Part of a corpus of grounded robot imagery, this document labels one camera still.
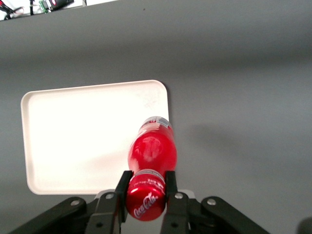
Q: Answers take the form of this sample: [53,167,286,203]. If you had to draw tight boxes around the green circuit board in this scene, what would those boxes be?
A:
[38,0,52,12]

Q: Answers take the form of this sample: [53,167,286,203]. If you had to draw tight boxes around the cream rectangular plastic tray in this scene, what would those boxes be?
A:
[20,79,170,195]

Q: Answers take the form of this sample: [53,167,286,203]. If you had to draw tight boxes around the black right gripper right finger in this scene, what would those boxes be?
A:
[159,171,190,234]

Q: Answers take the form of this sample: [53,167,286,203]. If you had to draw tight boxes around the red coke bottle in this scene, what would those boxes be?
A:
[125,116,178,222]

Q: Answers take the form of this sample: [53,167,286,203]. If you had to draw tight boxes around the tangled background cables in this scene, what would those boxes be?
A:
[0,0,35,21]

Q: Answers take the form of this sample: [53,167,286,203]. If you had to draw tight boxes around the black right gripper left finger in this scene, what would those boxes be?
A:
[85,170,134,234]

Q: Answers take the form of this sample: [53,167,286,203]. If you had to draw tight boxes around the black device with red light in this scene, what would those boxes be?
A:
[48,0,75,11]

